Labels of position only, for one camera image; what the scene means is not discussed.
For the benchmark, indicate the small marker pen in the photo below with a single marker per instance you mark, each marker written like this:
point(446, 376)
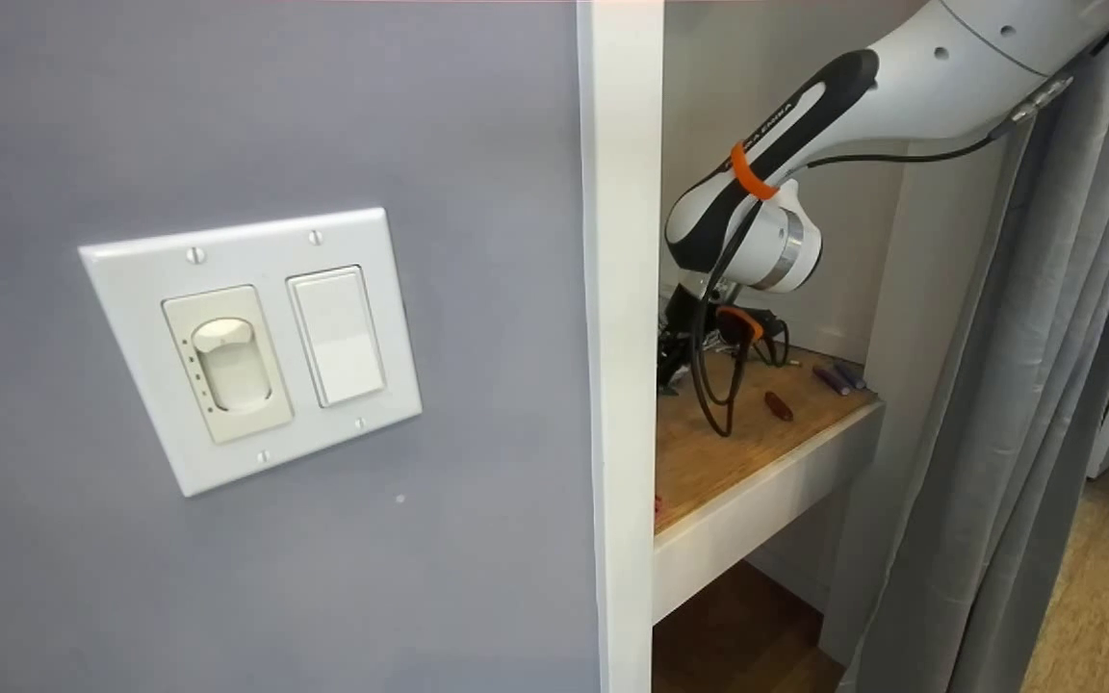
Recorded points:
point(834, 376)

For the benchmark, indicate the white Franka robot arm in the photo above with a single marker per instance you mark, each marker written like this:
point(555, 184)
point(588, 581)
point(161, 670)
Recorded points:
point(965, 61)

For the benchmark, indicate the wooden shelf with white edge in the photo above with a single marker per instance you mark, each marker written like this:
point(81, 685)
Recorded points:
point(735, 464)

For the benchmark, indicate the grey curtain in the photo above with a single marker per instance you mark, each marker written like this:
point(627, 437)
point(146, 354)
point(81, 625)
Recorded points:
point(1004, 446)

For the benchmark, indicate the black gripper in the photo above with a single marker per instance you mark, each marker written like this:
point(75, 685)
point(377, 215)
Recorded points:
point(678, 338)

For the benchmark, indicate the white light switch plate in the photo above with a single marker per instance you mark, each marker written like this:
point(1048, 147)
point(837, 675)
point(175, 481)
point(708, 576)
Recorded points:
point(146, 322)

